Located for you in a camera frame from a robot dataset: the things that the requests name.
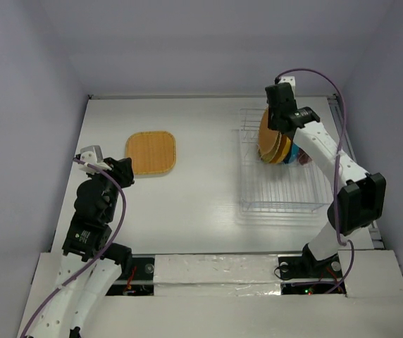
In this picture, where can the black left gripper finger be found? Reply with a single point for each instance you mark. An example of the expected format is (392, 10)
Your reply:
(125, 180)
(122, 167)

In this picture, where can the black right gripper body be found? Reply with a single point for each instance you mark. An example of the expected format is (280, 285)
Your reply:
(278, 121)

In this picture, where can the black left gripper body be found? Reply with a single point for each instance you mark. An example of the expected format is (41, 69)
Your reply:
(110, 183)

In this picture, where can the square woven bamboo tray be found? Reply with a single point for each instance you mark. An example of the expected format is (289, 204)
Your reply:
(152, 152)

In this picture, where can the blue polka dot plate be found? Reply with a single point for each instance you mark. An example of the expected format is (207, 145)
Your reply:
(292, 154)

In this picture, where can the round green-rimmed bamboo tray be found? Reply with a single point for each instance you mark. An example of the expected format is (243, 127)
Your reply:
(268, 158)

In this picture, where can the yellow polka dot plate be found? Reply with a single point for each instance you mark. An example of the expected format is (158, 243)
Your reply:
(284, 147)

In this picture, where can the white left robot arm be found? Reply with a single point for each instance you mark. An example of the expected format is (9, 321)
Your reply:
(91, 261)

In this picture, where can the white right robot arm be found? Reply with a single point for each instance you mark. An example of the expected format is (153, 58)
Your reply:
(358, 196)

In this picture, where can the pink polka dot plate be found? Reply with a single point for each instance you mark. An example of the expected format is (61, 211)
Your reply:
(303, 158)

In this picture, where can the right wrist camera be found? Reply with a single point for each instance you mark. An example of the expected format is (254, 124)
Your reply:
(286, 79)

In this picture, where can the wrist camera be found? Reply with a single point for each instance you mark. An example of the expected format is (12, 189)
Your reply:
(90, 156)
(286, 79)

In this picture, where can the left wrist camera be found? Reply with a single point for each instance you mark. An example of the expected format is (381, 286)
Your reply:
(90, 156)

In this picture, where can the white wire dish rack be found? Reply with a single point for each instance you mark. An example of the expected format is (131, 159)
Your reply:
(276, 188)

